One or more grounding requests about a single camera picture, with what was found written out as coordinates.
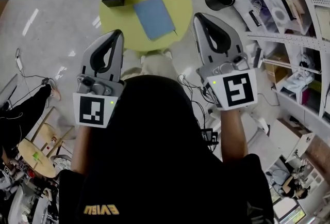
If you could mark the wooden stool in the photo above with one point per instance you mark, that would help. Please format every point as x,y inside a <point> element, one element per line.
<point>49,132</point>

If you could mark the white metal shelving rack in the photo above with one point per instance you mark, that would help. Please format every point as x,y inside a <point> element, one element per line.
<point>283,38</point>

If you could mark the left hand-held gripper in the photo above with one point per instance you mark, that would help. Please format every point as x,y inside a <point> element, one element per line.
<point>92,112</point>

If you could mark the green block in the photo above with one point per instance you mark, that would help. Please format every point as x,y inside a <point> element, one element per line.
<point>36,156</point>

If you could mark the round wooden table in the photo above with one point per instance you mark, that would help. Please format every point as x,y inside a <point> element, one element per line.
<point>43,166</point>

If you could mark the white power adapter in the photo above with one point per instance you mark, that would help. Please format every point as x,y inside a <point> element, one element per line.
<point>19,62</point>

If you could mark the white open carton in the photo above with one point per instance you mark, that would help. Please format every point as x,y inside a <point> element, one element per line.
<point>286,137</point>

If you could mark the round table green tablecloth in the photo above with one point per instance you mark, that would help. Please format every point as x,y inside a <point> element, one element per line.
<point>123,26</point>

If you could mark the person's right forearm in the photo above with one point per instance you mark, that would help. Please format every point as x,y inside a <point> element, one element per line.
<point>233,135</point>

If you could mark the pink box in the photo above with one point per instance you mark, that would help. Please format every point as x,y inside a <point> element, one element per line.
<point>305,96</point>

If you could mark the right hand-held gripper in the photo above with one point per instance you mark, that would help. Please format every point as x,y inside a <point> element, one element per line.
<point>237,88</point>

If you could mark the person's black t-shirt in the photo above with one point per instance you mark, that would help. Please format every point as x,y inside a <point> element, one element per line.
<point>154,153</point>

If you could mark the translucent white chair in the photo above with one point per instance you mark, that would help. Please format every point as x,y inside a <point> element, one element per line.
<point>263,140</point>

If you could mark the cardboard box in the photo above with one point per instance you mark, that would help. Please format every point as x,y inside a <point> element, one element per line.
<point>277,69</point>

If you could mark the blue cover notebook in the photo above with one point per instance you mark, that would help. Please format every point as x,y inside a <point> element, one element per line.
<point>154,16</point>

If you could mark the person's beige trousers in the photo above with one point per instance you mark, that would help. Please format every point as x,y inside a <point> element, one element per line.
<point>154,65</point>

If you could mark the black power adapter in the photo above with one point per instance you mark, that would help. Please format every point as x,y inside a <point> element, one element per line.
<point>45,80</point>

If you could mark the white cloth bundle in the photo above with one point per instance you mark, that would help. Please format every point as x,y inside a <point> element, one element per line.
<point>294,81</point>

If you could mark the person's left forearm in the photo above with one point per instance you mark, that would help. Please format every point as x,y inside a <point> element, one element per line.
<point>80,150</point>

